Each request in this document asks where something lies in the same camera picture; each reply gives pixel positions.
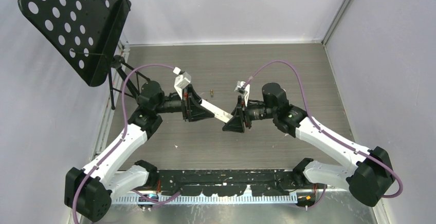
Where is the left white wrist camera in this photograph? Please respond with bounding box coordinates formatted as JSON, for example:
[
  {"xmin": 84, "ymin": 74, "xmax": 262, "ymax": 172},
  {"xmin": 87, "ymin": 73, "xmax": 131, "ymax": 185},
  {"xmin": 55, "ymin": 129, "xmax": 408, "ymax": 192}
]
[{"xmin": 173, "ymin": 67, "xmax": 192, "ymax": 99}]

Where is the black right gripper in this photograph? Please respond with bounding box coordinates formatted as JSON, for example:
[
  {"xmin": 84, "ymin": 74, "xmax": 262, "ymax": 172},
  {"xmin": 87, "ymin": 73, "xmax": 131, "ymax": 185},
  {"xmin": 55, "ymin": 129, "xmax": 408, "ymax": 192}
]
[{"xmin": 223, "ymin": 95, "xmax": 277, "ymax": 133}]

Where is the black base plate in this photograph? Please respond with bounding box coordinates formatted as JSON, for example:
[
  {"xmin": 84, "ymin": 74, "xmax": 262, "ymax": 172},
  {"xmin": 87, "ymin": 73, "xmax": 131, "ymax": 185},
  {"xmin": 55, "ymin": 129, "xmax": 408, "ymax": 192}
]
[{"xmin": 125, "ymin": 169, "xmax": 328, "ymax": 198}]

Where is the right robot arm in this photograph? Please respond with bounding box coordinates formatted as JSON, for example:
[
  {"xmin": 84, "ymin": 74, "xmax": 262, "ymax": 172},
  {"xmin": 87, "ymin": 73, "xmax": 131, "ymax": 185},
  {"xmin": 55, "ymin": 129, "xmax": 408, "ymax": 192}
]
[{"xmin": 222, "ymin": 81, "xmax": 395, "ymax": 207}]

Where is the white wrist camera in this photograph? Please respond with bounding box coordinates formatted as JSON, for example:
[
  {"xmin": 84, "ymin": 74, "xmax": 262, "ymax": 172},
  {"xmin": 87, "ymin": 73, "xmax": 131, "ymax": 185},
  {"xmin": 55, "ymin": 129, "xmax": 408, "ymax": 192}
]
[
  {"xmin": 234, "ymin": 81, "xmax": 250, "ymax": 107},
  {"xmin": 173, "ymin": 67, "xmax": 192, "ymax": 99}
]

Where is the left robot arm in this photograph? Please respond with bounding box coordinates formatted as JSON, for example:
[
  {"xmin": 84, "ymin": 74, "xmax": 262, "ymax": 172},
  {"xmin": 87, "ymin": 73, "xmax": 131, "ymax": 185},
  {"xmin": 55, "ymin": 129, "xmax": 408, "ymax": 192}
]
[{"xmin": 64, "ymin": 80, "xmax": 230, "ymax": 221}]

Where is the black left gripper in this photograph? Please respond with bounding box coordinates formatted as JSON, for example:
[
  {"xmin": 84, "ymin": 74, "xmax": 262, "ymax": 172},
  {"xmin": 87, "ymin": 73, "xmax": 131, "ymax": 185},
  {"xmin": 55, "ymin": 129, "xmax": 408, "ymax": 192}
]
[{"xmin": 155, "ymin": 85, "xmax": 214, "ymax": 122}]

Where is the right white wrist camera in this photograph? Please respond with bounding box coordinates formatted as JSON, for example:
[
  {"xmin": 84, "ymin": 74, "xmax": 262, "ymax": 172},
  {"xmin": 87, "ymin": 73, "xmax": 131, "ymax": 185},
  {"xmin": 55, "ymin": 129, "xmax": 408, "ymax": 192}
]
[{"xmin": 234, "ymin": 81, "xmax": 250, "ymax": 107}]

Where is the black music stand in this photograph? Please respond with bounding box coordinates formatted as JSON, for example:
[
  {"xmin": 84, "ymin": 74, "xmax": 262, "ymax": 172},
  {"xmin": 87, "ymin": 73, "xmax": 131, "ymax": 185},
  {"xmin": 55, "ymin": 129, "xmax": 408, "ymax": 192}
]
[{"xmin": 17, "ymin": 0, "xmax": 151, "ymax": 111}]

